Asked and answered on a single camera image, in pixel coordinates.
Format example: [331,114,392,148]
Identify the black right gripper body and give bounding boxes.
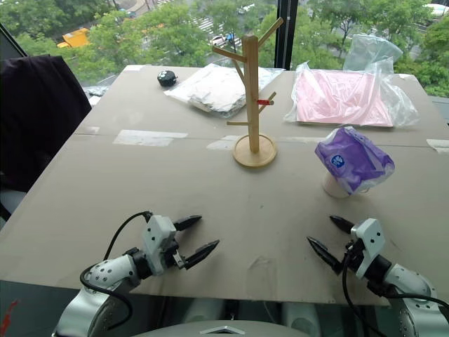
[344,237,366,275]

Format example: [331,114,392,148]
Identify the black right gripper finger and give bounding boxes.
[306,236,343,276]
[329,215,356,234]

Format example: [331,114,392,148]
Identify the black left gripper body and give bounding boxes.
[161,228,187,271]

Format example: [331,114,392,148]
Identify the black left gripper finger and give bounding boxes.
[173,215,203,232]
[184,239,221,271]

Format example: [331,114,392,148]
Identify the wooden mug tree stand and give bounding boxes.
[211,16,285,172]

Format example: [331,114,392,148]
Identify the brown cardboard table cover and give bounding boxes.
[0,64,449,308]

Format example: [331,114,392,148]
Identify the purple tissue pack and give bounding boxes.
[314,126,396,197]

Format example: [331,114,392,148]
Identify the grey robot torso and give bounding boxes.
[135,317,315,337]

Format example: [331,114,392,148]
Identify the clear tape strip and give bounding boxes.
[112,129,189,147]
[206,134,243,151]
[425,138,449,154]

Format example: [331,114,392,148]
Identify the pink sheets in plastic bag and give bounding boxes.
[283,60,420,131]

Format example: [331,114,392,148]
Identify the white grey plastic packet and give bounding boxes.
[163,62,286,120]

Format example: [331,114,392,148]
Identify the black round paw-print object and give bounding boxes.
[156,70,178,88]

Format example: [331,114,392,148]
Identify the grey foil packet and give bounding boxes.
[83,85,110,98]

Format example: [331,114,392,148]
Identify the clear bluish plastic bag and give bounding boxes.
[342,33,405,72]

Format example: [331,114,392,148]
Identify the dark cloth-covered chair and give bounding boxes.
[0,55,93,194]

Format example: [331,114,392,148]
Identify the yellow truck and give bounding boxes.
[56,27,91,49]

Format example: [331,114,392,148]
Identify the black slanted window bar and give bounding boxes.
[0,22,29,58]

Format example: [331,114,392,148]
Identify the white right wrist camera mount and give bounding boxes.
[350,218,387,281]

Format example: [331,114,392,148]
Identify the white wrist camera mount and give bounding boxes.
[350,218,387,281]
[141,215,177,276]

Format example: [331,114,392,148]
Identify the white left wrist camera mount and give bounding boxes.
[141,215,177,276]

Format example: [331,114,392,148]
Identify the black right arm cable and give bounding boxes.
[341,242,449,337]

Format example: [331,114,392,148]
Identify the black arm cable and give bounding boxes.
[79,210,155,333]
[341,242,449,337]

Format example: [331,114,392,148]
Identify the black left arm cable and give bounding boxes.
[79,210,155,333]

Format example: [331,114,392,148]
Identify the black window frame post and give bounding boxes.
[276,0,295,72]

